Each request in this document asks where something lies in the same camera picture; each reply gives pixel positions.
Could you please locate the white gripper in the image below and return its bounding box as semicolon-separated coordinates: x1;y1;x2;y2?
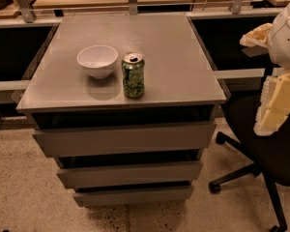
240;3;290;136

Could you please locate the grey top drawer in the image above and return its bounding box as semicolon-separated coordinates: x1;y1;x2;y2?
33;122;216;157

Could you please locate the grey drawer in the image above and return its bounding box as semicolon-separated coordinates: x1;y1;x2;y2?
73;186;193;207
57;160;203;189
33;122;216;157

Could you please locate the grey bottom drawer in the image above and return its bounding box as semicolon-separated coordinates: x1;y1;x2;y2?
73;186;193;207

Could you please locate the grey drawer cabinet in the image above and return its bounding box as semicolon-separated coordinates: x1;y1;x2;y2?
17;15;226;194

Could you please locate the grey middle drawer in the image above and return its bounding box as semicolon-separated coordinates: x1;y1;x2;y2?
57;160;203;189

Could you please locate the black office chair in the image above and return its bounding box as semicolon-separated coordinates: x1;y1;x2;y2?
209;89;290;232

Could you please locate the green soda can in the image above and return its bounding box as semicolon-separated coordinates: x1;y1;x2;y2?
122;52;145;99

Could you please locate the white ceramic bowl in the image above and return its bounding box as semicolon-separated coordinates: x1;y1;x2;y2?
76;45;119;79

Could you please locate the metal frame post left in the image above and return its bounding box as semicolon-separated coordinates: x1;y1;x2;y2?
15;0;36;23

